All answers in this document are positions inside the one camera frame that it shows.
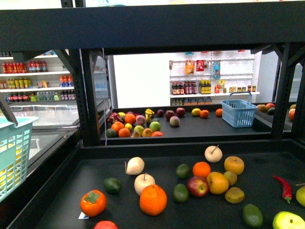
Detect small blue shopping basket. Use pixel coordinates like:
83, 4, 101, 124
221, 92, 258, 128

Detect white pear front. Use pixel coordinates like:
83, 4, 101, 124
134, 173, 155, 196

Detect large orange front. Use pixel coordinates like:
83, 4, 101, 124
139, 185, 167, 216

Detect white grocery shelf right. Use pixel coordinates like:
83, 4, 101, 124
169, 50, 261, 105

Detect brownish kiwi fruit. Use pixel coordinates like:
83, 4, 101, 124
224, 171, 237, 186

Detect green avocado right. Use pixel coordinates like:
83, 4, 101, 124
243, 204, 263, 229

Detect bright green apple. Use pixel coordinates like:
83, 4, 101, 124
273, 211, 305, 229

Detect orange persimmon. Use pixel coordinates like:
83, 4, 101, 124
80, 190, 107, 218

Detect yellow green pear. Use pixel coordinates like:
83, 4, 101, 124
295, 183, 305, 207

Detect yellow apple front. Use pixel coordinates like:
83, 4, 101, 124
207, 172, 229, 195

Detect white pear lying sideways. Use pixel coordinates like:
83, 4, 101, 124
125, 157, 145, 176

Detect red yellow apple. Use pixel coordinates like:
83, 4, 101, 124
187, 176, 209, 198

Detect green avocado centre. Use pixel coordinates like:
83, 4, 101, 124
173, 183, 189, 203

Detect green lime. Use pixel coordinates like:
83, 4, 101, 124
176, 164, 190, 179

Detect red chili pepper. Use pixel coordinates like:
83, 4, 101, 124
273, 176, 292, 204

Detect white grocery shelf left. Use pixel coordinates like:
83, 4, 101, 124
0, 50, 75, 103

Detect red fruit front left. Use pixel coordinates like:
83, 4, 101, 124
93, 220, 118, 229

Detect black metal shelf rack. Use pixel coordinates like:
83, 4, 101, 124
0, 1, 305, 229

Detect white grocery shelf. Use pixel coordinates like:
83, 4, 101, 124
0, 50, 75, 103
169, 50, 261, 105

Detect dark green avocado left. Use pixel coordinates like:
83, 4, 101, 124
103, 177, 122, 194

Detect light teal shopping basket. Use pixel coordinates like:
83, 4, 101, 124
0, 116, 39, 201

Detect pile of far fruit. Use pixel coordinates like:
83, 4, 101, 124
105, 108, 164, 138

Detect white pear with stem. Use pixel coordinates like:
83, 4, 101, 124
204, 145, 223, 163

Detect grey basket handle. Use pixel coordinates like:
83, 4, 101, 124
0, 94, 18, 126

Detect glass freezer chest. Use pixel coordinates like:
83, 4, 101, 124
7, 99, 111, 164

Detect orange near tray centre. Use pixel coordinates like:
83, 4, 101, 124
193, 161, 211, 178

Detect yellow apple rear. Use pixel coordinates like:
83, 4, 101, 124
224, 156, 244, 175

